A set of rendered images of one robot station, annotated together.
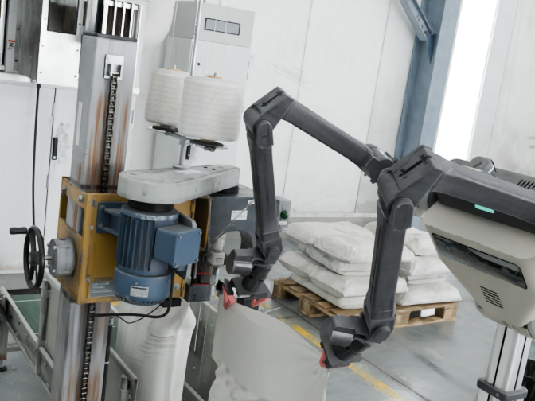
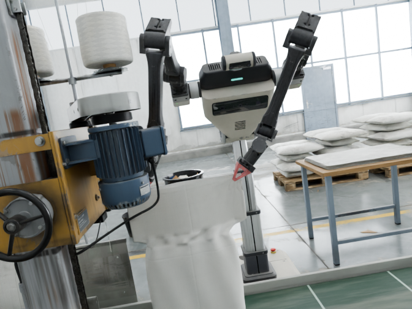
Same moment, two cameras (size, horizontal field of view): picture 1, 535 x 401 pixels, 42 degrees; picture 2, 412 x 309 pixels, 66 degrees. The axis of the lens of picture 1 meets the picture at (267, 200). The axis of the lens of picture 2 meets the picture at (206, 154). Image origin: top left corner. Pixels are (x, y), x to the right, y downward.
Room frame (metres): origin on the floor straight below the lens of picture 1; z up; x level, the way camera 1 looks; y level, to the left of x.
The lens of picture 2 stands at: (1.05, 0.98, 1.33)
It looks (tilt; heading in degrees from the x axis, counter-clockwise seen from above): 8 degrees down; 302
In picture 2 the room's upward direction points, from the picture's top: 9 degrees counter-clockwise
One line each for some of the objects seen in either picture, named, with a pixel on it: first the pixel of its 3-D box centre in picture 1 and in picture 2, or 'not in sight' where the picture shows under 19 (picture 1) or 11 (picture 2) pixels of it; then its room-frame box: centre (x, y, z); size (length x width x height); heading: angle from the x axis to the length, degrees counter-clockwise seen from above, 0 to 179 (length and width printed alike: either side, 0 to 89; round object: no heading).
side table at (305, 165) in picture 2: not in sight; (366, 200); (1.32, -1.90, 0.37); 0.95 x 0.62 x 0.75; 34
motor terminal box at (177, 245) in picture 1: (177, 249); (150, 145); (1.73, 0.21, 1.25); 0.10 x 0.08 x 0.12; 149
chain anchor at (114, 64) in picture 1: (115, 67); (16, 5); (1.88, 0.45, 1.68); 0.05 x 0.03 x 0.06; 124
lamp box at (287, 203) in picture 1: (277, 211); not in sight; (2.20, -0.04, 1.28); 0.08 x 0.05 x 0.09; 34
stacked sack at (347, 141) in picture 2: not in sight; (335, 140); (1.92, -4.21, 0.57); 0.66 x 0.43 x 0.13; 124
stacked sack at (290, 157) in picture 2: not in sight; (292, 154); (2.49, -3.84, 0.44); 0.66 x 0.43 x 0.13; 124
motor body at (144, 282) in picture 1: (145, 254); (121, 164); (1.78, 0.30, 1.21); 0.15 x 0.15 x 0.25
